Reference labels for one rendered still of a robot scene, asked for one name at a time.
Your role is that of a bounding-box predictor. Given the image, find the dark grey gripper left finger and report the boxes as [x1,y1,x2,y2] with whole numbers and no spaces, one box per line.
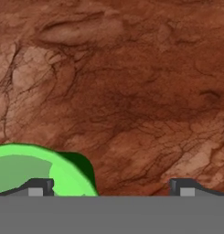
[0,178,55,197]

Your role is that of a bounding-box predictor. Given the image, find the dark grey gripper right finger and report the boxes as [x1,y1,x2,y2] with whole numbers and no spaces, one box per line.
[169,178,224,197]

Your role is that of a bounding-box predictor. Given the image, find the green bowl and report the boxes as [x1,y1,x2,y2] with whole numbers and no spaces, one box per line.
[0,143,100,197]

